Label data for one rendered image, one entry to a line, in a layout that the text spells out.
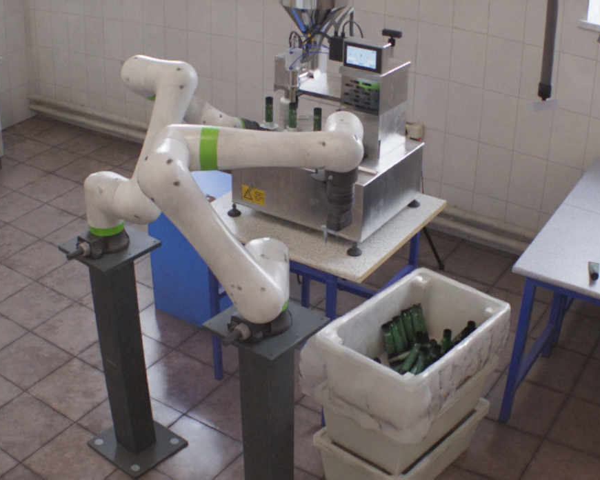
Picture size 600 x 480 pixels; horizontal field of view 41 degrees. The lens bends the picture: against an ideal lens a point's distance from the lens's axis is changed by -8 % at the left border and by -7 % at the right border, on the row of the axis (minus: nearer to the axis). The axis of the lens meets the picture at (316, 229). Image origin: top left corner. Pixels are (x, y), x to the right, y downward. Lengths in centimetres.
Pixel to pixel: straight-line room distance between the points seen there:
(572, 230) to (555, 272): 37
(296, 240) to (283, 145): 109
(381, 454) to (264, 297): 98
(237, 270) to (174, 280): 190
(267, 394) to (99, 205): 80
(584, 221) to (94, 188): 197
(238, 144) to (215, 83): 333
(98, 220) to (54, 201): 261
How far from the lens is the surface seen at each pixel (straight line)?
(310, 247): 313
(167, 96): 265
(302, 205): 316
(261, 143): 213
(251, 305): 212
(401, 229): 329
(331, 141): 211
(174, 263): 394
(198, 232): 205
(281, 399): 254
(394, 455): 286
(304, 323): 241
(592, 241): 340
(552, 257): 323
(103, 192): 269
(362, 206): 302
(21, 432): 354
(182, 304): 403
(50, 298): 435
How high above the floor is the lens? 228
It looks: 28 degrees down
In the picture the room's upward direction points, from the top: 1 degrees clockwise
